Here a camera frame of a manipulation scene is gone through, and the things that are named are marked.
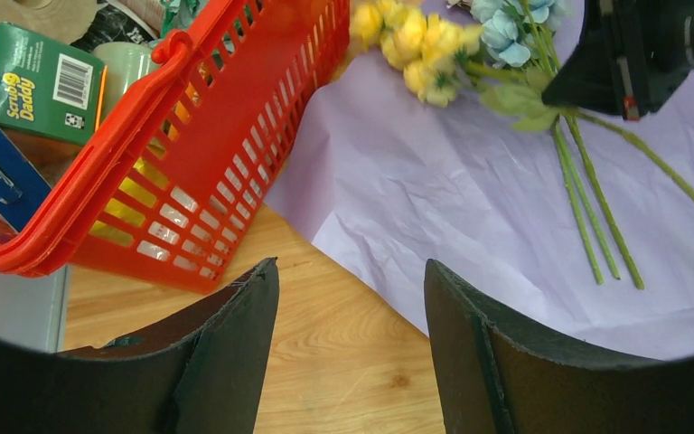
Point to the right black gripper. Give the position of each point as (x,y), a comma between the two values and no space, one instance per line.
(631,56)

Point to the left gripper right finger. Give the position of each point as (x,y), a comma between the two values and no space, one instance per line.
(499,371)

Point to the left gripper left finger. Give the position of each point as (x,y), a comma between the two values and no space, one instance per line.
(199,370)

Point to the purple wrapping paper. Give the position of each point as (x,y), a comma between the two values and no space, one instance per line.
(381,183)

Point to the yellow artificial flower stem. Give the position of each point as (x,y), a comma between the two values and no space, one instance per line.
(425,48)

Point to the blue artificial flower stem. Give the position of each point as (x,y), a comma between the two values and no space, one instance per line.
(630,58)

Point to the red plastic shopping basket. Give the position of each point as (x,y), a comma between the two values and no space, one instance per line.
(167,187)

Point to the green yellow packet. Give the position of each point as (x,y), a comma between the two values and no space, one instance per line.
(48,89)

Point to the brown toilet paper roll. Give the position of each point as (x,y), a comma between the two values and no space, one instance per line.
(65,21)

